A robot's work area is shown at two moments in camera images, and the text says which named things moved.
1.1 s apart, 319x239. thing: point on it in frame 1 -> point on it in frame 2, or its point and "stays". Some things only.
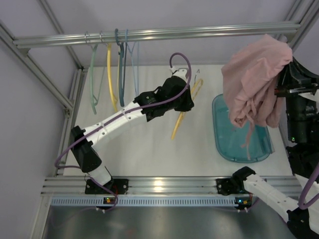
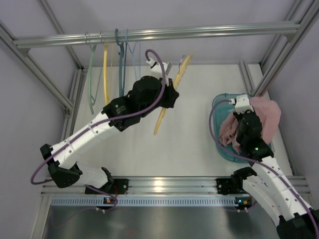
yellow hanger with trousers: (181, 114) -> (182, 68)
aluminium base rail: (175, 185) stays
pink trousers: (251, 80) -> (268, 113)
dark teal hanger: (121, 79) stays
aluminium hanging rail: (220, 33) stays
